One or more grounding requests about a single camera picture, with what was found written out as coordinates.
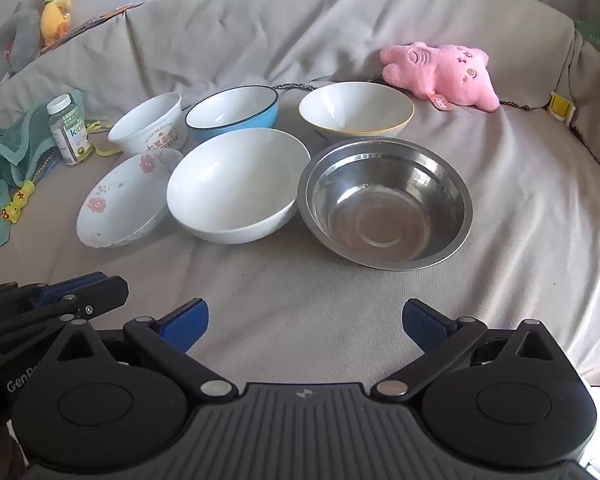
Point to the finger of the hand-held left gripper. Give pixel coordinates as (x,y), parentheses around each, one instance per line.
(105,295)
(65,285)

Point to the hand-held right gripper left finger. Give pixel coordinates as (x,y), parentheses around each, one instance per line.
(185,325)

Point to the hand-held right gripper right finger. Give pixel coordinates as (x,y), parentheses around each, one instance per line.
(425,327)

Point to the stainless steel bowl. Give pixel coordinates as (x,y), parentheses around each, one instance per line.
(380,200)

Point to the large plain white bowl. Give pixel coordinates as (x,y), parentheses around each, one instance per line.
(235,180)

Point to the white printed bowl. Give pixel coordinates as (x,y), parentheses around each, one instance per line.
(145,115)

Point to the blue bowl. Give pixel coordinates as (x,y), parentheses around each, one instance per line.
(230,107)

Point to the white bowl with yellow rim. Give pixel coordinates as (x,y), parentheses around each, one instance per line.
(355,105)

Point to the green towel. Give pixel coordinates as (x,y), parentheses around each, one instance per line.
(0,160)

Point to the clear supplement bottle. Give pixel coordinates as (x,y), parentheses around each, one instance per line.
(70,135)

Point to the grey neck pillow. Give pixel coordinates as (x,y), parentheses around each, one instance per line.
(25,35)

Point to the pink plush toy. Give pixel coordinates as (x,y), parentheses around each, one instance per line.
(440,72)

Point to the yellow and white tag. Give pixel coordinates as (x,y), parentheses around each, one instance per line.
(560,105)

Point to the yellow duck plush toy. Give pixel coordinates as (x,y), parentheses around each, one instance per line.
(55,15)

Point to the colourful picture book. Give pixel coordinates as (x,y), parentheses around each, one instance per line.
(105,17)

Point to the beige sofa cover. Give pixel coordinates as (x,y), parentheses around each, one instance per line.
(330,25)

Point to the green packet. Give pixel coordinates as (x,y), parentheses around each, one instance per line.
(592,35)

